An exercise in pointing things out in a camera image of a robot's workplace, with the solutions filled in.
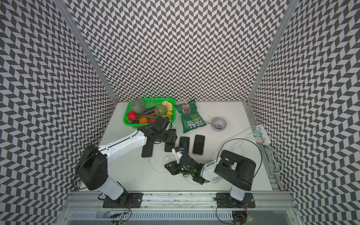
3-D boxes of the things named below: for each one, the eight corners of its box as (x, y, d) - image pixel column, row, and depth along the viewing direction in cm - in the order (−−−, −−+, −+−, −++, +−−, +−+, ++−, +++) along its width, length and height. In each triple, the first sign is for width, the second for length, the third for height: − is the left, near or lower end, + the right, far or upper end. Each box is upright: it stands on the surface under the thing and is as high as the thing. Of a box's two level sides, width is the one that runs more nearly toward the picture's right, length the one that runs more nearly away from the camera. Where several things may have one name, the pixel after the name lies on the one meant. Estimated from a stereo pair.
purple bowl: (211, 131, 102) (212, 126, 97) (210, 122, 107) (211, 117, 102) (225, 131, 102) (227, 126, 97) (223, 122, 107) (225, 117, 102)
